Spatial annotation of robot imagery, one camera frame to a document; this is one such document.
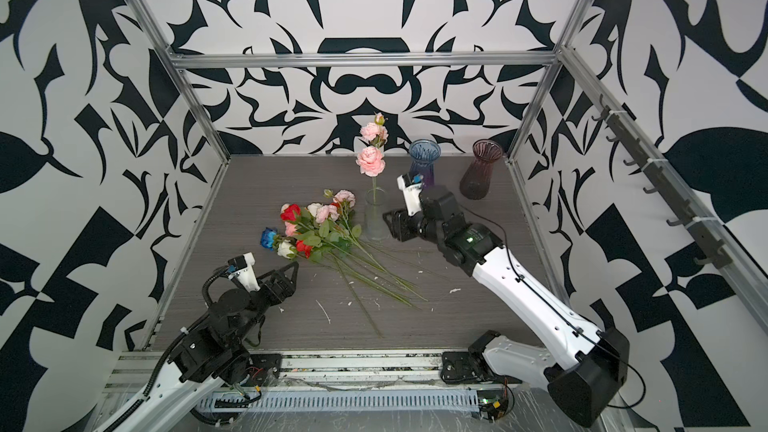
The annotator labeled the pink carnation spray stem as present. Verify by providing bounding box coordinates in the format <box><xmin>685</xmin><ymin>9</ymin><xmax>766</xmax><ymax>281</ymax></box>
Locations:
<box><xmin>356</xmin><ymin>113</ymin><xmax>389</xmax><ymax>204</ymax></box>

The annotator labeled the pink peony stem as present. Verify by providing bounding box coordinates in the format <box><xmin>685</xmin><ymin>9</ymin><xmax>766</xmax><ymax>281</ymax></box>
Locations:
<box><xmin>300</xmin><ymin>190</ymin><xmax>425</xmax><ymax>307</ymax></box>

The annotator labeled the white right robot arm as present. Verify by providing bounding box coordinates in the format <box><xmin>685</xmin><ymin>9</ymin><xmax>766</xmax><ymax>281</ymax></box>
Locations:
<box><xmin>382</xmin><ymin>175</ymin><xmax>637</xmax><ymax>427</ymax></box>

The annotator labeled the aluminium front rail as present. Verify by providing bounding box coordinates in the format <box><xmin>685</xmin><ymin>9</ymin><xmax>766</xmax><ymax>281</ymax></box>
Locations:
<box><xmin>104</xmin><ymin>348</ymin><xmax>445</xmax><ymax>392</ymax></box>

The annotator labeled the blue purple glass vase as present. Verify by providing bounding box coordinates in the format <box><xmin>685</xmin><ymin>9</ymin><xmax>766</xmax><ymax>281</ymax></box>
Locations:
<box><xmin>409</xmin><ymin>139</ymin><xmax>441</xmax><ymax>189</ymax></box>

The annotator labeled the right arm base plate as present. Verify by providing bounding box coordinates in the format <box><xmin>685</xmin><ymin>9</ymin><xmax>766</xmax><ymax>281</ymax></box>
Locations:
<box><xmin>440</xmin><ymin>351</ymin><xmax>522</xmax><ymax>385</ymax></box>

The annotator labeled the wall hook rail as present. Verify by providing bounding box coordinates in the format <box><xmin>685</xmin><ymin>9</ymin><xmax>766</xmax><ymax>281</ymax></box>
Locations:
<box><xmin>593</xmin><ymin>98</ymin><xmax>734</xmax><ymax>269</ymax></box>

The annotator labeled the blue artificial rose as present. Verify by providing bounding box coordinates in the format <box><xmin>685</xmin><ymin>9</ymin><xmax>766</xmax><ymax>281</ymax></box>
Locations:
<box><xmin>260</xmin><ymin>227</ymin><xmax>278</xmax><ymax>250</ymax></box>

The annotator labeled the clear ribbed glass vase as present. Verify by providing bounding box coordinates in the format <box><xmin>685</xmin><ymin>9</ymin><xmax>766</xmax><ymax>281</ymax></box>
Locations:
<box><xmin>364</xmin><ymin>187</ymin><xmax>390</xmax><ymax>241</ymax></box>

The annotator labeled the white cable duct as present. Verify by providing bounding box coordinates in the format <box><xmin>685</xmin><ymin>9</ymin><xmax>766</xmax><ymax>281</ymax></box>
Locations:
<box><xmin>196</xmin><ymin>389</ymin><xmax>481</xmax><ymax>414</ymax></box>

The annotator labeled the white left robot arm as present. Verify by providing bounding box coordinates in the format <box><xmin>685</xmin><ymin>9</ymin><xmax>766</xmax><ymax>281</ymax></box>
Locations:
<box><xmin>96</xmin><ymin>253</ymin><xmax>299</xmax><ymax>431</ymax></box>

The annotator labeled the light pink artificial rose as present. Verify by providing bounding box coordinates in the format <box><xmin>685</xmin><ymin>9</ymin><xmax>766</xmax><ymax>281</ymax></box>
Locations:
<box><xmin>284</xmin><ymin>221</ymin><xmax>298</xmax><ymax>237</ymax></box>

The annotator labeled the red artificial rose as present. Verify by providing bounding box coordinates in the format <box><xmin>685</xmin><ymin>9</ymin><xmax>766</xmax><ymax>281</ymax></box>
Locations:
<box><xmin>295</xmin><ymin>240</ymin><xmax>313</xmax><ymax>259</ymax></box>
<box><xmin>280</xmin><ymin>203</ymin><xmax>421</xmax><ymax>307</ymax></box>

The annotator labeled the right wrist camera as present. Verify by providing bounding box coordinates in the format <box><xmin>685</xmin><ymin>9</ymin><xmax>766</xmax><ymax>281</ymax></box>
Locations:
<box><xmin>397</xmin><ymin>173</ymin><xmax>424</xmax><ymax>217</ymax></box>

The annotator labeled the dark red glass vase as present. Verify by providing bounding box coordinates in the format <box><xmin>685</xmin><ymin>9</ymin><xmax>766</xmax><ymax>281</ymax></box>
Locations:
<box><xmin>459</xmin><ymin>139</ymin><xmax>504</xmax><ymax>200</ymax></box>

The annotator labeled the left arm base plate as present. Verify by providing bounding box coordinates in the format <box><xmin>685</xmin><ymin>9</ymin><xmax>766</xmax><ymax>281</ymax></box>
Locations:
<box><xmin>239</xmin><ymin>353</ymin><xmax>283</xmax><ymax>387</ymax></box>

